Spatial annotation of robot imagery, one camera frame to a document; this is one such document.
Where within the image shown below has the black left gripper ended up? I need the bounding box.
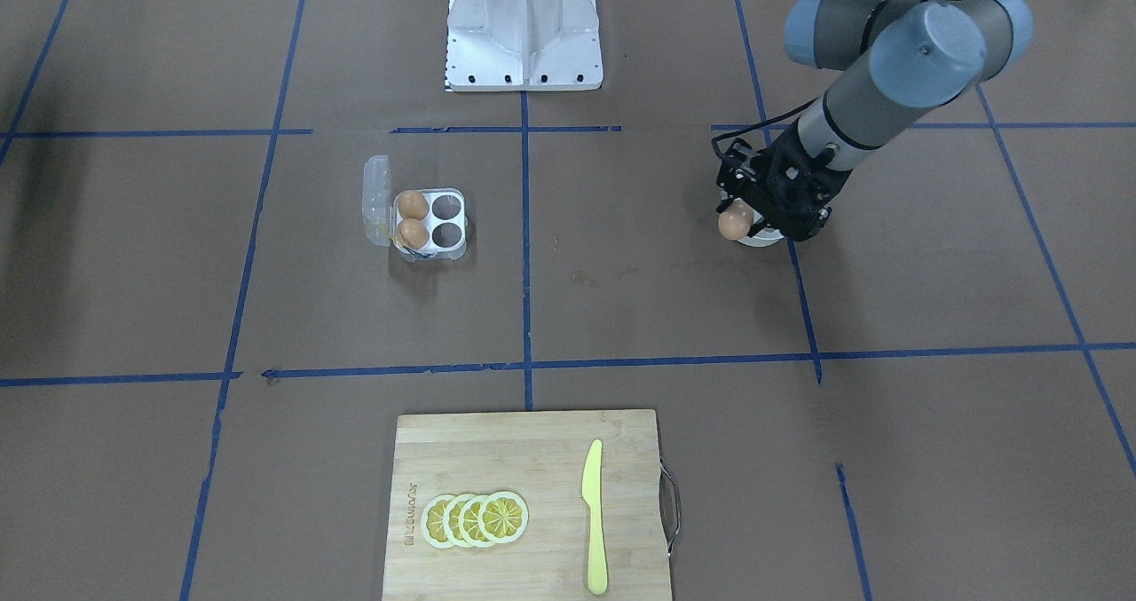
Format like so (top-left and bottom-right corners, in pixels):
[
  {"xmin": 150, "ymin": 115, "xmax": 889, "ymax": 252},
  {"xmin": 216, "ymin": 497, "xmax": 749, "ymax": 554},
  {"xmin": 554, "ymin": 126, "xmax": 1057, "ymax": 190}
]
[{"xmin": 747, "ymin": 130, "xmax": 852, "ymax": 242}]

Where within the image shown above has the brown egg from bowl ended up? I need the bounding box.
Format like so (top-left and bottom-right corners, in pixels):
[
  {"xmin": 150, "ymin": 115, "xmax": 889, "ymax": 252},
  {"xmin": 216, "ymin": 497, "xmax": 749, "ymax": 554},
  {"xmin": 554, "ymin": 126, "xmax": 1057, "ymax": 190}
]
[{"xmin": 717, "ymin": 204, "xmax": 754, "ymax": 241}]

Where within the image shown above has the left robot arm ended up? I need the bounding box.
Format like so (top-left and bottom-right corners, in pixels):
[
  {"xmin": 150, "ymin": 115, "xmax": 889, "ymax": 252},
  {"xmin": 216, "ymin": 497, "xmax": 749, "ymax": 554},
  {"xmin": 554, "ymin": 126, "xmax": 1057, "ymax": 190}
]
[{"xmin": 719, "ymin": 0, "xmax": 1035, "ymax": 241}]

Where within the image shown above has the clear plastic egg carton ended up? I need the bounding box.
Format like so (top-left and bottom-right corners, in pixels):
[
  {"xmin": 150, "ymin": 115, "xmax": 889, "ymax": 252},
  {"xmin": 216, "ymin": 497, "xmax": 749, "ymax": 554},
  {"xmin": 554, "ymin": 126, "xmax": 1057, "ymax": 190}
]
[{"xmin": 360, "ymin": 155, "xmax": 469, "ymax": 262}]

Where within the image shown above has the brown egg far cell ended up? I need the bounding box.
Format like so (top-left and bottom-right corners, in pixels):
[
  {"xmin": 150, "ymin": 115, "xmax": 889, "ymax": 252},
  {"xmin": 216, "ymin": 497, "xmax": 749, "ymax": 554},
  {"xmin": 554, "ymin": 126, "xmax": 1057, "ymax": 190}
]
[{"xmin": 395, "ymin": 191, "xmax": 431, "ymax": 220}]

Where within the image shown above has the brown egg cell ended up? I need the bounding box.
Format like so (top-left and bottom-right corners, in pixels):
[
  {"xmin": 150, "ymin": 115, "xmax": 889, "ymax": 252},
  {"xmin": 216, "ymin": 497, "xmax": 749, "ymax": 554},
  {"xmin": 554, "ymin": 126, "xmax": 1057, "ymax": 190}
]
[
  {"xmin": 395, "ymin": 219, "xmax": 431, "ymax": 250},
  {"xmin": 395, "ymin": 191, "xmax": 431, "ymax": 220}
]

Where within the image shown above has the brown egg near cell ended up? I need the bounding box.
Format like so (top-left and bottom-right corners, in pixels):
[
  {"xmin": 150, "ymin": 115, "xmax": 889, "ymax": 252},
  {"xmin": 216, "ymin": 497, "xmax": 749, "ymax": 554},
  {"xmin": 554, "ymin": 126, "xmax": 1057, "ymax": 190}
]
[{"xmin": 395, "ymin": 219, "xmax": 431, "ymax": 250}]

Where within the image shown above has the white bowl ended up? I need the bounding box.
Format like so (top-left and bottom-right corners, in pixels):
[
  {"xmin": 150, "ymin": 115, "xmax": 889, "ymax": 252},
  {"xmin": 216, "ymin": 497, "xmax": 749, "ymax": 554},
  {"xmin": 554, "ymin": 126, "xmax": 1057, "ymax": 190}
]
[{"xmin": 717, "ymin": 197, "xmax": 784, "ymax": 248}]

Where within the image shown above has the yellow plastic knife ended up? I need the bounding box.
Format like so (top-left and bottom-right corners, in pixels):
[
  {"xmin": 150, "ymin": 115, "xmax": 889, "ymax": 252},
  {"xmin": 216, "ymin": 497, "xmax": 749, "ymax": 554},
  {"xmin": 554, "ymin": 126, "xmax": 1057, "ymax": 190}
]
[{"xmin": 580, "ymin": 439, "xmax": 609, "ymax": 596}]

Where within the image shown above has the bamboo cutting board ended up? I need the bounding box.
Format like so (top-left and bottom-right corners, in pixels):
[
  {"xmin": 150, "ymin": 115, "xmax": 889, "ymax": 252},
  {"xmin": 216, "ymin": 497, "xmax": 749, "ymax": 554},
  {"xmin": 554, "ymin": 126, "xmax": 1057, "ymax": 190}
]
[{"xmin": 381, "ymin": 408, "xmax": 673, "ymax": 600}]

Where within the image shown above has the lemon slice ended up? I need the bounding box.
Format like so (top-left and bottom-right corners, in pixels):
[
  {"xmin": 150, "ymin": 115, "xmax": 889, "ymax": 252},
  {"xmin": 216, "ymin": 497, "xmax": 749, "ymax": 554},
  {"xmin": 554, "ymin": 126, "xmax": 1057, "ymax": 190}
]
[
  {"xmin": 458, "ymin": 494, "xmax": 498, "ymax": 548},
  {"xmin": 442, "ymin": 493, "xmax": 476, "ymax": 548},
  {"xmin": 477, "ymin": 491, "xmax": 529, "ymax": 545},
  {"xmin": 421, "ymin": 494, "xmax": 456, "ymax": 550}
]

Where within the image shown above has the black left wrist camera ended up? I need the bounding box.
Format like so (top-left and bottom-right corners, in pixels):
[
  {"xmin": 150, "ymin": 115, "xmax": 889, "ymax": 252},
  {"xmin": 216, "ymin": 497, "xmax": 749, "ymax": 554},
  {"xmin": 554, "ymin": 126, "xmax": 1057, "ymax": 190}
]
[{"xmin": 715, "ymin": 137, "xmax": 771, "ymax": 198}]

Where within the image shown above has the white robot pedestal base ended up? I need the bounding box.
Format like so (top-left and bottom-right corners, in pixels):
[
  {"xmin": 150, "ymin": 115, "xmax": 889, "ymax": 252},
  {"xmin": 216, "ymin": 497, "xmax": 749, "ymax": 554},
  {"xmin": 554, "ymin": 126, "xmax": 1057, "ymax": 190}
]
[{"xmin": 444, "ymin": 0, "xmax": 604, "ymax": 92}]

